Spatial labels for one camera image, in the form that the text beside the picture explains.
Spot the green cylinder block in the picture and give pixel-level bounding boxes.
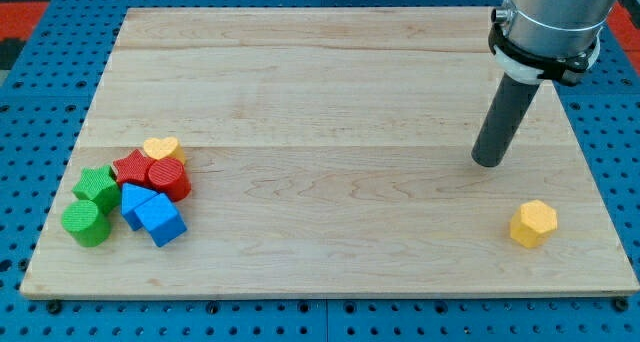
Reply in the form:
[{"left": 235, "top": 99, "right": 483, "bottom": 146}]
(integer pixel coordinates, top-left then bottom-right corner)
[{"left": 61, "top": 200, "right": 111, "bottom": 247}]

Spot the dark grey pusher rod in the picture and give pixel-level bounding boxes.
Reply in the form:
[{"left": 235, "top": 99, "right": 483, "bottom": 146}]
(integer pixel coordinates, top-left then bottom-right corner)
[{"left": 471, "top": 74, "right": 539, "bottom": 167}]

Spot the red star block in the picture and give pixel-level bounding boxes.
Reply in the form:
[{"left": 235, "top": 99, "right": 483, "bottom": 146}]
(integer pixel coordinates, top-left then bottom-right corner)
[{"left": 113, "top": 149, "right": 155, "bottom": 187}]

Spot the red cylinder block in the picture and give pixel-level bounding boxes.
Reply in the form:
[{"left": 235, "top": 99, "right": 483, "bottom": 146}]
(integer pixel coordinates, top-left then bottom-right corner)
[{"left": 147, "top": 157, "right": 191, "bottom": 202}]

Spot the yellow hexagon block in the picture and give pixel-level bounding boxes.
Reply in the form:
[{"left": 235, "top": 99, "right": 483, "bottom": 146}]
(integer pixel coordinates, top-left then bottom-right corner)
[{"left": 509, "top": 200, "right": 558, "bottom": 248}]

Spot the green star block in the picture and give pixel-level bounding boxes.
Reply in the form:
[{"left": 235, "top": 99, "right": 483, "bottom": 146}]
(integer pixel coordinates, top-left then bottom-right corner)
[{"left": 72, "top": 165, "right": 121, "bottom": 215}]

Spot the wooden board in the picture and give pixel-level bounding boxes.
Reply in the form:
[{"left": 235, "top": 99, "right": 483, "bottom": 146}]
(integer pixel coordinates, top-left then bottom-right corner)
[{"left": 20, "top": 7, "right": 639, "bottom": 300}]

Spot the blue cube block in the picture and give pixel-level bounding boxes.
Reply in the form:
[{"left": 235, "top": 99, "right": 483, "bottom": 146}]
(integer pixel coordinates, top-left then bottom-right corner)
[{"left": 134, "top": 193, "right": 187, "bottom": 247}]

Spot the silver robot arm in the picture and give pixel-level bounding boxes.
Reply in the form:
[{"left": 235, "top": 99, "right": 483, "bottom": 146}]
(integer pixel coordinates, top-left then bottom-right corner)
[{"left": 488, "top": 0, "right": 616, "bottom": 86}]

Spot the blue triangle block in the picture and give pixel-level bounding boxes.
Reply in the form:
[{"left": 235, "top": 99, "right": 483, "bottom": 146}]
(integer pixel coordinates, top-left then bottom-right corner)
[{"left": 121, "top": 183, "right": 157, "bottom": 231}]

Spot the yellow heart block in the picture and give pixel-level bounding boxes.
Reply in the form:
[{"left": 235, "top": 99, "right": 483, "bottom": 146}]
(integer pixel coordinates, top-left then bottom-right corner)
[{"left": 143, "top": 136, "right": 186, "bottom": 165}]

